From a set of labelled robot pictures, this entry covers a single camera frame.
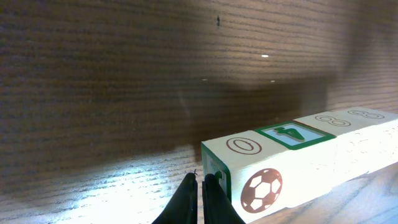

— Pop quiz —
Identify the wooden block green picture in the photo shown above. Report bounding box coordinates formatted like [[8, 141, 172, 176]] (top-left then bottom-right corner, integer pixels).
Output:
[[338, 107, 397, 173]]

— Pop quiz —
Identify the wooden block letter Y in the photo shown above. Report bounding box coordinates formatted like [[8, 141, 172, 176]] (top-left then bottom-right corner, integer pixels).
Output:
[[296, 112, 371, 186]]

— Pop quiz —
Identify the wooden block with dots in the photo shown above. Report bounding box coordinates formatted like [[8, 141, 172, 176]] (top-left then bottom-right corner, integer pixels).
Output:
[[201, 131, 289, 223]]

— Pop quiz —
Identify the wooden block green edge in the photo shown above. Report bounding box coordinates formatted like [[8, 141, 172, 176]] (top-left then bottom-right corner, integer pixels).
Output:
[[255, 121, 336, 207]]

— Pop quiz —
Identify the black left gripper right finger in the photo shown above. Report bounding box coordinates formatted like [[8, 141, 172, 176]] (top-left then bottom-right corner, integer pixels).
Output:
[[202, 174, 246, 224]]

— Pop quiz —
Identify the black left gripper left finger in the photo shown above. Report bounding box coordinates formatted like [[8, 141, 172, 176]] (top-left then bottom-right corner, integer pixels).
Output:
[[152, 172, 198, 224]]

